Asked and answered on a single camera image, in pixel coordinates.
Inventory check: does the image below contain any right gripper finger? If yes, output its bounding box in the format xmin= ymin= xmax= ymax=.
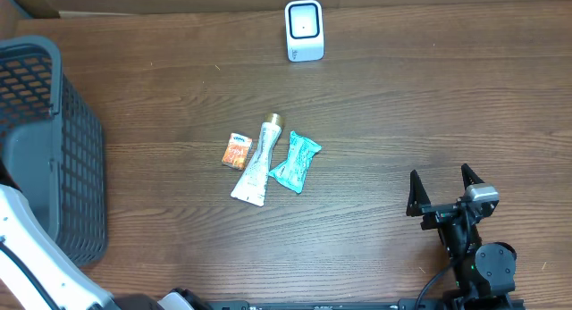
xmin=461 ymin=163 xmax=484 ymax=189
xmin=406 ymin=170 xmax=431 ymax=215

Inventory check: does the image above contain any teal snack packet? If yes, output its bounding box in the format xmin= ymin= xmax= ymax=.
xmin=269 ymin=131 xmax=322 ymax=194

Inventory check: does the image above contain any white tube gold cap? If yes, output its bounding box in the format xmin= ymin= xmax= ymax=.
xmin=231 ymin=113 xmax=283 ymax=206

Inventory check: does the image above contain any orange tissue pack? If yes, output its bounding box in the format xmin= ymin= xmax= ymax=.
xmin=222 ymin=133 xmax=252 ymax=170

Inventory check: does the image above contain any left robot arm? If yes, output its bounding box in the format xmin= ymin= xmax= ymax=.
xmin=1 ymin=166 xmax=209 ymax=310

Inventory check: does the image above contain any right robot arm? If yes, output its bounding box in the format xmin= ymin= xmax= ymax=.
xmin=406 ymin=163 xmax=526 ymax=310

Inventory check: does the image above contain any white barcode scanner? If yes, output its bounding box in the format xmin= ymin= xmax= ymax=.
xmin=284 ymin=0 xmax=324 ymax=63

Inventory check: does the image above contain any grey plastic basket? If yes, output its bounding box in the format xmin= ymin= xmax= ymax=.
xmin=1 ymin=36 xmax=108 ymax=266

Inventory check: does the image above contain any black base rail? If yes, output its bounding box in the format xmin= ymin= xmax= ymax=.
xmin=206 ymin=298 xmax=526 ymax=310

